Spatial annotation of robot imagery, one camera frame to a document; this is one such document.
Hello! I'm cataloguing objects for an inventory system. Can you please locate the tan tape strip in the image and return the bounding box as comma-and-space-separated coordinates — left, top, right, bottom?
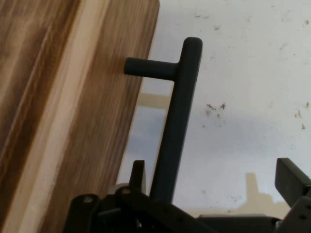
137, 92, 171, 110

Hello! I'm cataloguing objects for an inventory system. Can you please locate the wooden drawer with black handle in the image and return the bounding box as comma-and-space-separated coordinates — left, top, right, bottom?
0, 0, 204, 233

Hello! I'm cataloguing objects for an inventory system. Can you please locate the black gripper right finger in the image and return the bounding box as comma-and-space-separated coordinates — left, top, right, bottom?
274, 157, 311, 233

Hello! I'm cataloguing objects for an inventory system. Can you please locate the dark wooden cabinet box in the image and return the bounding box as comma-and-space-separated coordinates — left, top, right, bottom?
0, 0, 82, 219

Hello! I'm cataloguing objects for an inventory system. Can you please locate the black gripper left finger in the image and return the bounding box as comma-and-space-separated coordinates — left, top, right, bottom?
63, 159, 214, 233

